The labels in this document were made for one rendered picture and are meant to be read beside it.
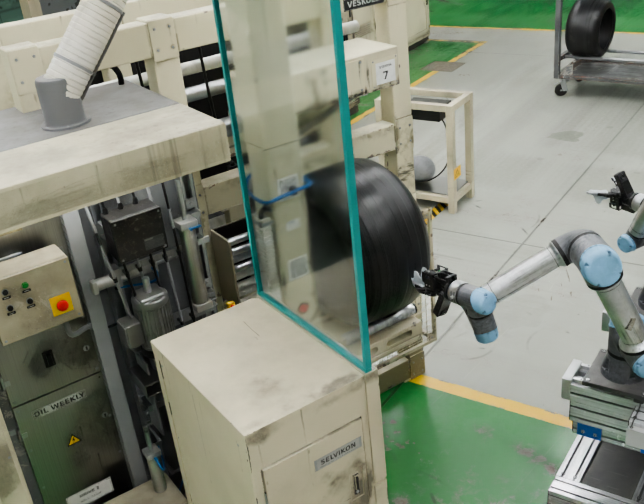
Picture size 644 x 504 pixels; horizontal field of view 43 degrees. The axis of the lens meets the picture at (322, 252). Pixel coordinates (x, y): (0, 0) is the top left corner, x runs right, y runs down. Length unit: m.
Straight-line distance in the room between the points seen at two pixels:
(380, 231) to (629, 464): 1.44
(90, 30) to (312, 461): 1.37
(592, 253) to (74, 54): 1.63
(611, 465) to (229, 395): 1.82
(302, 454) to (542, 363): 2.42
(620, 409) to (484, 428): 0.98
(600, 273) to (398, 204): 0.68
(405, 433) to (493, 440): 0.40
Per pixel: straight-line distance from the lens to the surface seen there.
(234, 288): 3.13
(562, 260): 2.68
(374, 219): 2.67
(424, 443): 3.83
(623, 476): 3.43
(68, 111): 2.54
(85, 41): 2.53
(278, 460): 2.07
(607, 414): 3.12
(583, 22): 8.17
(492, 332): 2.60
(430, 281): 2.65
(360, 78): 3.01
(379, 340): 2.95
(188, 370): 2.22
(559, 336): 4.54
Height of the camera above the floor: 2.50
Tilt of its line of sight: 27 degrees down
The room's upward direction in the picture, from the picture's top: 6 degrees counter-clockwise
